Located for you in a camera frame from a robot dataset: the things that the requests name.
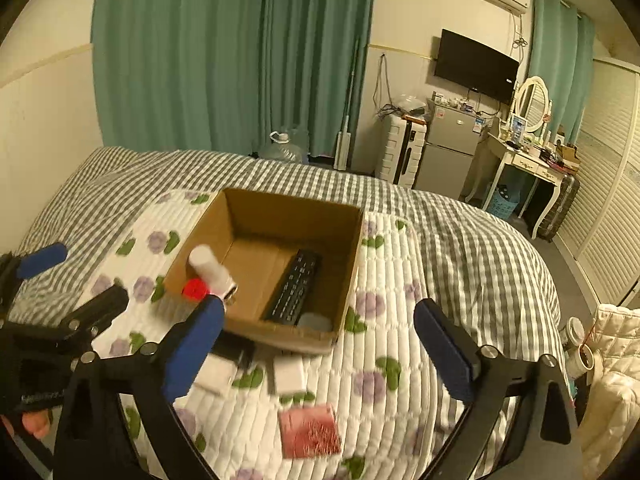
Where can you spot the white bottle with red cap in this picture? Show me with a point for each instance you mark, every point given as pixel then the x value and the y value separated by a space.
pixel 202 261

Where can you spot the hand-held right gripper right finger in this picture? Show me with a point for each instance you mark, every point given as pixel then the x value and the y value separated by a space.
pixel 446 355

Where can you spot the white jar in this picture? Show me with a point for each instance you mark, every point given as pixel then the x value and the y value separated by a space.
pixel 575 331

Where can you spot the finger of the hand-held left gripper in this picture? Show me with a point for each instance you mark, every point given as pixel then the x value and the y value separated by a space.
pixel 42 259
pixel 102 305

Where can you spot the narrow green curtain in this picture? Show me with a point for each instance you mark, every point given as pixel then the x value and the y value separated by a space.
pixel 555 55

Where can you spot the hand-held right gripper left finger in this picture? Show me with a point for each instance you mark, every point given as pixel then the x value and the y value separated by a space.
pixel 194 351

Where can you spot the brown cardboard box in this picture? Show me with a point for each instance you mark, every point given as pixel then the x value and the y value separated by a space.
pixel 280 220

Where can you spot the grey checked bed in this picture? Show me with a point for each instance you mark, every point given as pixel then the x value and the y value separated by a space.
pixel 450 220

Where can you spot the small white box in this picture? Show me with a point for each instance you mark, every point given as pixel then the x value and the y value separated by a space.
pixel 290 374
pixel 215 375

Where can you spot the clear water jug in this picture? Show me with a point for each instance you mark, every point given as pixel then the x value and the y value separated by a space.
pixel 285 147

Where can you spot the white louvred wardrobe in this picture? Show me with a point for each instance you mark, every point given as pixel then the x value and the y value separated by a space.
pixel 605 185

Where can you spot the black wall television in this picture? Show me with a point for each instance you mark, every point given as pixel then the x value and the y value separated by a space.
pixel 475 67

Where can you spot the small grey pouch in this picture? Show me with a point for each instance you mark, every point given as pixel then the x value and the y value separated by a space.
pixel 315 321

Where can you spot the black remote control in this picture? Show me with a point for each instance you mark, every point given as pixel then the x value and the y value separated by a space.
pixel 295 285

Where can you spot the clear plastic container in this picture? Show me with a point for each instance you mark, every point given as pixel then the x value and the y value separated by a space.
pixel 412 105

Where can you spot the oval white mirror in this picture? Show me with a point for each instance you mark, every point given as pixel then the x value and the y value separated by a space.
pixel 531 102

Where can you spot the white mop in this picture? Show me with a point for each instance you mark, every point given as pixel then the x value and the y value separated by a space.
pixel 345 135

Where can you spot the small picture frame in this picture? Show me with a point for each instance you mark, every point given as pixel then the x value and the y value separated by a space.
pixel 518 124

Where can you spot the white dressing table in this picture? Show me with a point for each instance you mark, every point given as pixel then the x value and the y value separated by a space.
pixel 520 161

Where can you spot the dark checked suitcase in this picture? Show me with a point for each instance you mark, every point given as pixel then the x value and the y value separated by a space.
pixel 562 205

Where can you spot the person's left hand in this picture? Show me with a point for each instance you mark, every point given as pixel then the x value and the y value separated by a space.
pixel 36 422

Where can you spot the white suitcase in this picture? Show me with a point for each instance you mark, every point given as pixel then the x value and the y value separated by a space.
pixel 400 150

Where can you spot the blue laundry basket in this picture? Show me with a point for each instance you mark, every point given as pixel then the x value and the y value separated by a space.
pixel 501 202

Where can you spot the silver fridge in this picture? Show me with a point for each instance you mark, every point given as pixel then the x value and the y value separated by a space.
pixel 447 155

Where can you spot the floral quilted mat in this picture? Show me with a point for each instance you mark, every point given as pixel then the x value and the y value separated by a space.
pixel 390 320

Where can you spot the white quilted jacket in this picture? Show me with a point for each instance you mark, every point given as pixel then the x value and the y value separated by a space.
pixel 617 360

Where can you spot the wide green curtain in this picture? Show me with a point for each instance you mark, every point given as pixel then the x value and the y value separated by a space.
pixel 200 60

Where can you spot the red packet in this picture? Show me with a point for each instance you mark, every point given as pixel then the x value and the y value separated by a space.
pixel 310 431

